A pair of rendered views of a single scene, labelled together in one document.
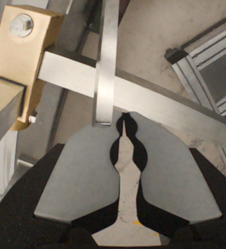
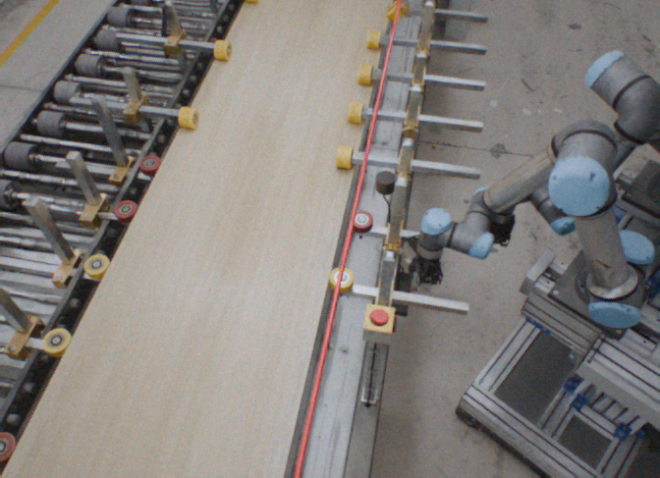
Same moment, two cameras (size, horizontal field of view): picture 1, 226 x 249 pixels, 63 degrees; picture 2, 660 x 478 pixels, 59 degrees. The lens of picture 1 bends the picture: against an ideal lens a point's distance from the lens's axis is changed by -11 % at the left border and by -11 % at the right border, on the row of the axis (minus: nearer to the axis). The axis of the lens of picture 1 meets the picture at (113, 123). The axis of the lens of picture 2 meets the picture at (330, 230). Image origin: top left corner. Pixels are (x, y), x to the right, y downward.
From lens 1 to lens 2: 1.80 m
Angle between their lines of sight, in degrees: 69
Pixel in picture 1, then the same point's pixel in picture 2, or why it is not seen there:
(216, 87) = (525, 408)
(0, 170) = (322, 455)
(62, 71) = (399, 295)
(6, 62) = not seen: hidden behind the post
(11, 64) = not seen: hidden behind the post
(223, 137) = (460, 305)
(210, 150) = not seen: outside the picture
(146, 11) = (419, 374)
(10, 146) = (341, 417)
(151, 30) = (432, 394)
